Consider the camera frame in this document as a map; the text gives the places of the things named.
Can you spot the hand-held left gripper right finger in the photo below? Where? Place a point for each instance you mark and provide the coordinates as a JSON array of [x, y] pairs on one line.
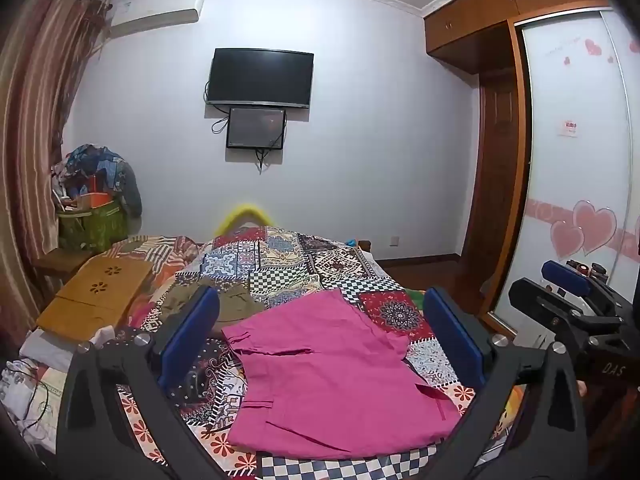
[[457, 335]]

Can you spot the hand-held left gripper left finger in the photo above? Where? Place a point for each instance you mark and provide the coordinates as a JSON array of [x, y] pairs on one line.
[[192, 330]]

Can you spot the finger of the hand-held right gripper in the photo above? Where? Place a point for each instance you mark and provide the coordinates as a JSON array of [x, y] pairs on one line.
[[565, 272], [530, 292]]

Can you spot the pink pants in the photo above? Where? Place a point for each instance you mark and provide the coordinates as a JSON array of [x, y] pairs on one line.
[[325, 370]]

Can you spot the olive pants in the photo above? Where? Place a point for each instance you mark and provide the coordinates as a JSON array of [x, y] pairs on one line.
[[240, 305]]

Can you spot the striped quilt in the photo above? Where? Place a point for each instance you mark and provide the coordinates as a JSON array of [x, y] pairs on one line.
[[150, 255]]

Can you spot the wooden lap table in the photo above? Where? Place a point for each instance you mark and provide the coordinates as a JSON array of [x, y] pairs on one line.
[[90, 300]]

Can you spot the patchwork blanket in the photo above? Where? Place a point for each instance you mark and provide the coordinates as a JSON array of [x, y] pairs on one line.
[[300, 260]]

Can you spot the yellow hoop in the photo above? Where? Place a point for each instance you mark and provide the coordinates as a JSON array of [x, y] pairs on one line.
[[245, 212]]

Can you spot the green bag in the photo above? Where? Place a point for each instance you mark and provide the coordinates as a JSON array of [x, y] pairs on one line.
[[92, 227]]

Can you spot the wardrobe sticker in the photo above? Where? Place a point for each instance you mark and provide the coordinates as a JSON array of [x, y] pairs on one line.
[[568, 127]]

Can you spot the grey white pillow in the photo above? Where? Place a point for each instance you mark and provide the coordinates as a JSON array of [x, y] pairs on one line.
[[47, 350]]

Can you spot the wooden stool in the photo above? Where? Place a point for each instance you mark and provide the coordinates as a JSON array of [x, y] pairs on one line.
[[62, 261]]

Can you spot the white printed cloth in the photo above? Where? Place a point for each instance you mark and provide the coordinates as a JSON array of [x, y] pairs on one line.
[[25, 395]]

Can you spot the wooden wardrobe with heart print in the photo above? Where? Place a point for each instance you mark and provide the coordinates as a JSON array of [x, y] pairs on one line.
[[565, 85]]

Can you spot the pile of clothes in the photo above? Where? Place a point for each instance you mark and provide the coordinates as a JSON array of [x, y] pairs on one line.
[[100, 165]]

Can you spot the small black monitor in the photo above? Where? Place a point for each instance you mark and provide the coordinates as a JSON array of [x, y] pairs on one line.
[[256, 127]]

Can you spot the striped curtain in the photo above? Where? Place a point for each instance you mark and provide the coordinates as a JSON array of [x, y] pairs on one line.
[[35, 135]]

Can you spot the white air conditioner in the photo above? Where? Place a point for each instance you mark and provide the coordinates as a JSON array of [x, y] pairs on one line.
[[155, 10]]

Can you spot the wall socket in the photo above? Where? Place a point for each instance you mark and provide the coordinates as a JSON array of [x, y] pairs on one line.
[[395, 241]]

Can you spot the black wall television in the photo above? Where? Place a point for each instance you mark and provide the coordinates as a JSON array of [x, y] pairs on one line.
[[260, 77]]

